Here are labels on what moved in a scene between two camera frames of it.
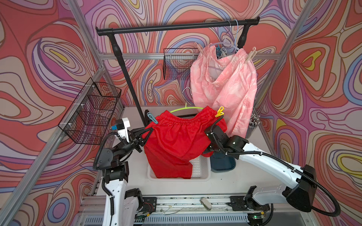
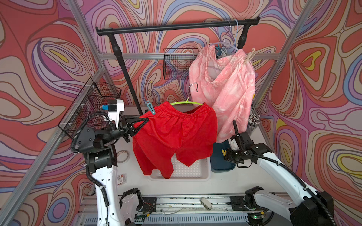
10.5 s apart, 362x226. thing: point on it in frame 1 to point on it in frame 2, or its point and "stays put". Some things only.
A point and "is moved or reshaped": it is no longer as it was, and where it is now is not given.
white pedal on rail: [205, 203] stays put
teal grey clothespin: [152, 117] to [148, 103]
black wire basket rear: [178, 62] stays put
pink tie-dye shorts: [228, 84] stays put
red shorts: [171, 146] is moved or reshaped
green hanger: [185, 107] to [187, 101]
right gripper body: [215, 145] to [236, 156]
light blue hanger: [236, 34] stays put
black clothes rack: [109, 31] stays put
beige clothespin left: [200, 47] stays put
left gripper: [136, 141] to [127, 130]
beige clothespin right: [251, 55] stays put
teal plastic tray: [220, 163] stays put
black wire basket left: [86, 119] stays put
